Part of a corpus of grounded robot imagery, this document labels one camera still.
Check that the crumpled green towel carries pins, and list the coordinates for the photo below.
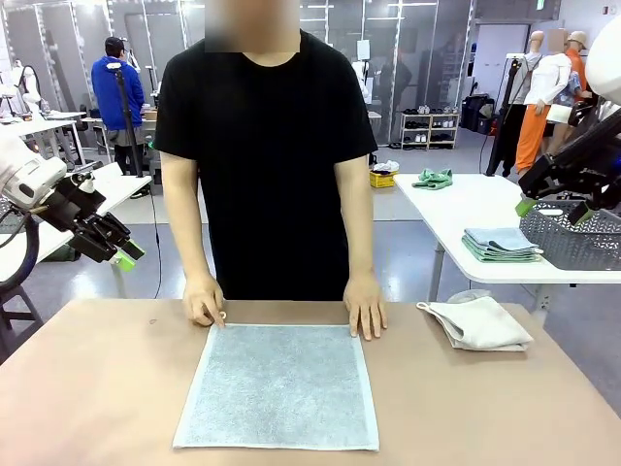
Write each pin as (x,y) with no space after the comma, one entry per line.
(434,178)

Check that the yellow crate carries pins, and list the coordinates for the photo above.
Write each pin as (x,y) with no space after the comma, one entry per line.
(383,180)

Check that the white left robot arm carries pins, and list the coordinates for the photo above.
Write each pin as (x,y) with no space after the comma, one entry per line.
(24,179)

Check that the mannequin with orange trousers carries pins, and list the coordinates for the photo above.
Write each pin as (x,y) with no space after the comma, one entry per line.
(531,141)

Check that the black light stand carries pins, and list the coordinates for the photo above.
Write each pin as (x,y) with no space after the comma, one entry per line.
(500,126)

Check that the grey plastic lattice basket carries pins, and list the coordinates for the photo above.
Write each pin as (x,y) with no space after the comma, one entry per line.
(558,242)

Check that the light blue towel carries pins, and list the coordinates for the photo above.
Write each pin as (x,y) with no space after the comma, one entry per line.
(276,383)

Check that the green towel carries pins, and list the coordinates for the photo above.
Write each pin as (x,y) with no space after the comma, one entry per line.
(434,178)
(504,257)

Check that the person's left forearm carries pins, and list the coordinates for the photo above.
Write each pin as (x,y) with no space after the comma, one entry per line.
(359,242)

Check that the white towel with loop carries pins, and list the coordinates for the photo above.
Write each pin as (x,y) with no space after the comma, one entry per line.
(485,325)

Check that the folded blue towel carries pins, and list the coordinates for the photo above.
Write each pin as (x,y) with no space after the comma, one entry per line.
(500,235)

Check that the person in black t-shirt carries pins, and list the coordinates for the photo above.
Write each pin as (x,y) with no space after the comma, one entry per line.
(267,145)

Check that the dark green bag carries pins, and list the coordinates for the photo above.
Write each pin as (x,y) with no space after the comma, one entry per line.
(58,255)

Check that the black suitcase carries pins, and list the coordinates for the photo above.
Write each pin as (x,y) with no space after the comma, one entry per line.
(478,114)

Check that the person's right forearm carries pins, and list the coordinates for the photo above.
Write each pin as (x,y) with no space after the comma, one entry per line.
(191,242)

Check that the person's right hand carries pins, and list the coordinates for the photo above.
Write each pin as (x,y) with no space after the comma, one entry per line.
(204,301)

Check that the black stool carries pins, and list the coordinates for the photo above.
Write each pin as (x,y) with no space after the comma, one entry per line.
(12,306)

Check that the grey plastic step stool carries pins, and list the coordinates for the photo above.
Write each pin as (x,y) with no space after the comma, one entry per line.
(156,172)

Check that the person's left hand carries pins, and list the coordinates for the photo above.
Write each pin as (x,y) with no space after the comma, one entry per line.
(366,310)

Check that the wooden shoe shelf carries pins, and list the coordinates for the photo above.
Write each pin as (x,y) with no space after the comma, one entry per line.
(429,131)

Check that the mannequin with white shirt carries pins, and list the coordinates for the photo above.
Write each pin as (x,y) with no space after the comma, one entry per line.
(553,77)

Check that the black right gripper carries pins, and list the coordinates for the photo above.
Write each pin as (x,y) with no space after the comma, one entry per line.
(599,155)

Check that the white long table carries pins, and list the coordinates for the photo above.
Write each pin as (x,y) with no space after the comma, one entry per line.
(34,127)

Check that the mannequin with beige cap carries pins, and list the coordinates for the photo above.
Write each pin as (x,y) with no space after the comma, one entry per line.
(577,63)

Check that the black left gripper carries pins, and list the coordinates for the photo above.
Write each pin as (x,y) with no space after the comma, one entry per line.
(77,218)

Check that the black tripod with white cap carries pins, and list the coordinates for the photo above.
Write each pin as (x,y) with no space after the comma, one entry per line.
(128,126)

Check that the person in blue hoodie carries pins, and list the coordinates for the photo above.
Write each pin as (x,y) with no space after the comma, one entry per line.
(116,92)

